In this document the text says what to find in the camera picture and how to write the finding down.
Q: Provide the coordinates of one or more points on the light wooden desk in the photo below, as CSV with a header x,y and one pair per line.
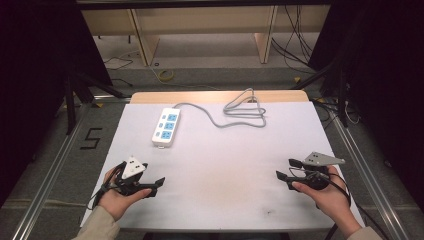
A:
x,y
206,23

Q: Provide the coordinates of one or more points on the white table cover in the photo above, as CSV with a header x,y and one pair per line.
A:
x,y
226,173

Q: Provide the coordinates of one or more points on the person's left hand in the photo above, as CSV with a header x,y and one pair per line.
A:
x,y
116,199

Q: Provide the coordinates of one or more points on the dark curtain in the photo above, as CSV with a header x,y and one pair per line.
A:
x,y
383,83
36,83

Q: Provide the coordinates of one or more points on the person's right hand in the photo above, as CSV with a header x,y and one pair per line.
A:
x,y
328,200

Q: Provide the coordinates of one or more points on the yellow tape roll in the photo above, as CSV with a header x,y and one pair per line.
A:
x,y
165,75

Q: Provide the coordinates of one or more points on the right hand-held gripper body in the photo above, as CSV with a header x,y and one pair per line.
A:
x,y
316,176

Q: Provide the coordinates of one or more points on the white power strip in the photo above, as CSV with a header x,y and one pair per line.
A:
x,y
166,127

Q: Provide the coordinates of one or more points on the aluminium floor rail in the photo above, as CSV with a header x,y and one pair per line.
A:
x,y
370,173
50,173

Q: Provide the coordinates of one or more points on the black metal stand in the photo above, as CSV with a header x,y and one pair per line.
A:
x,y
340,90
71,100

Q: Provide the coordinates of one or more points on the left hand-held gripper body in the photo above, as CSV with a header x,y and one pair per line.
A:
x,y
132,168

